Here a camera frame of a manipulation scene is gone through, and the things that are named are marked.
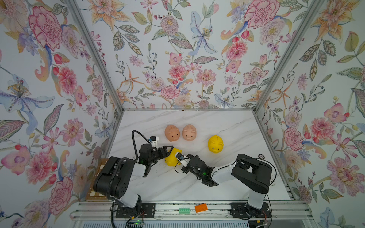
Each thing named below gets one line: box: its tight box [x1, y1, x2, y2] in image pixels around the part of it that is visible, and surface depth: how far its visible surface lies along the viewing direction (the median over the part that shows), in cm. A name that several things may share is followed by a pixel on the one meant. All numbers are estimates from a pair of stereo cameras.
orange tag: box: [194, 203, 209, 213], surface depth 76 cm
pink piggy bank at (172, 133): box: [164, 124, 181, 143], surface depth 98 cm
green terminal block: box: [178, 207, 191, 214], surface depth 75 cm
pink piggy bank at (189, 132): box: [182, 123, 197, 142], surface depth 98 cm
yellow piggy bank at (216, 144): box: [208, 134, 224, 154], surface depth 92 cm
